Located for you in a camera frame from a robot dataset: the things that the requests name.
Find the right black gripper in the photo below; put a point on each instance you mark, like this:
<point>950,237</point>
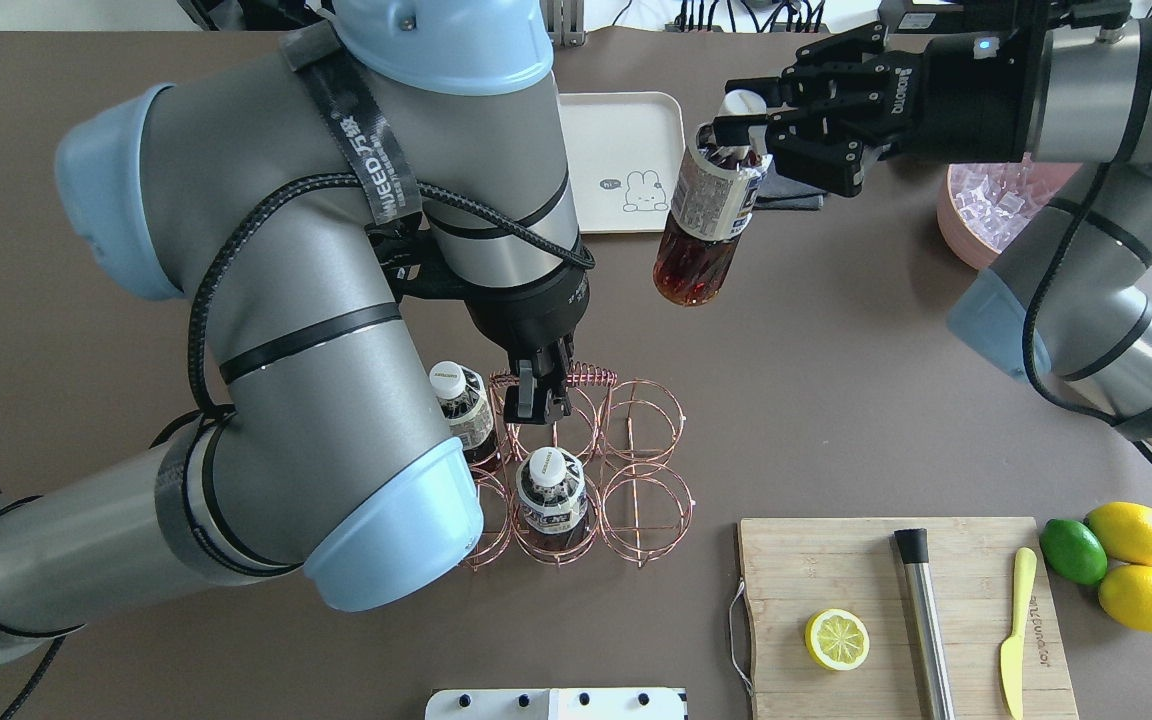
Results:
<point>971,105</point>

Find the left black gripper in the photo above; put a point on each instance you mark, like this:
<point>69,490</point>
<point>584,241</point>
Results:
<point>526,315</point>

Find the copper wire bottle basket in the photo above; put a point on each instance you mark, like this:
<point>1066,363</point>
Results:
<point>627,431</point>

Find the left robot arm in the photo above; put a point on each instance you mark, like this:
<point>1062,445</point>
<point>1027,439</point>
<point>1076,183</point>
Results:
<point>396,149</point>

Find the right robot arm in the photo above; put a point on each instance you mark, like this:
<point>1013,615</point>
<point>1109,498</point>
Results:
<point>1058,81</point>

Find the tea bottle white cap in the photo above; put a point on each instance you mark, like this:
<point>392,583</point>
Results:
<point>552,498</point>
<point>464,400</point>

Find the folded grey cloth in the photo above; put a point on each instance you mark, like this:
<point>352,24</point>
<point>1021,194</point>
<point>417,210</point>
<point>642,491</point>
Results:
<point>780,193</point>

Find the pink bowl of ice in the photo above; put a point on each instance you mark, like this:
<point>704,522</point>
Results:
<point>982,207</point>

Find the cream rabbit serving tray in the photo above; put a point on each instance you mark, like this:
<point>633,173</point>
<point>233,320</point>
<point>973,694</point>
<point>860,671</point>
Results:
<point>623,149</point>

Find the bamboo cutting board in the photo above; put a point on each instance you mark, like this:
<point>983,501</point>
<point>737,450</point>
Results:
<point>792,568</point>

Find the half lemon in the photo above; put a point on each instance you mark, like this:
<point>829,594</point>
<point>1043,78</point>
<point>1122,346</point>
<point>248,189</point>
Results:
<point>837,640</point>

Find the steel muddler black tip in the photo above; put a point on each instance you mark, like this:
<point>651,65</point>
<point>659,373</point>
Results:
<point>912,545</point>

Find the yellow plastic knife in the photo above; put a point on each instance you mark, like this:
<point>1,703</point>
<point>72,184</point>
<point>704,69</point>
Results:
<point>1012,650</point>

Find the green lime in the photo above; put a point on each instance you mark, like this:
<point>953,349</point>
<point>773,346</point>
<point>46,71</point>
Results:
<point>1073,551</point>

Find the yellow lemon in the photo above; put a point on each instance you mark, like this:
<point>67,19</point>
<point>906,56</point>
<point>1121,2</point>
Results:
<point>1125,594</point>
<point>1124,529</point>

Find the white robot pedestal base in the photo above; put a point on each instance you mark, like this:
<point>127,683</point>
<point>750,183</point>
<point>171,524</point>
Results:
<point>653,702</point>

